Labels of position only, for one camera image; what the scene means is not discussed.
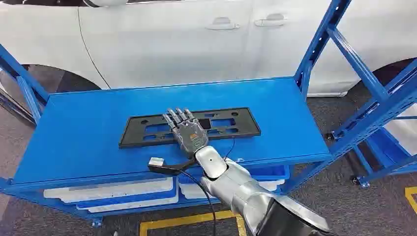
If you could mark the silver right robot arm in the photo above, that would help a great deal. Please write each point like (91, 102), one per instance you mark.
(241, 192)

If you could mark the blue steel shelf rack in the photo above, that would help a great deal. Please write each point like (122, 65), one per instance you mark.
(84, 130)

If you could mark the black licence plate frame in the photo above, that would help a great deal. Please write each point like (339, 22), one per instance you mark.
(251, 125)

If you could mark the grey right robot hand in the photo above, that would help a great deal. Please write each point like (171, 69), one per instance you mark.
(190, 135)

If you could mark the white car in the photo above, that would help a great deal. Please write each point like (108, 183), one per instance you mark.
(163, 49)

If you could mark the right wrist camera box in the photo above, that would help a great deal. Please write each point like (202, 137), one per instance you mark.
(157, 163)

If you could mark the blue steel side rack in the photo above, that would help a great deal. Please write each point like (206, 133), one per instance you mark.
(378, 107)

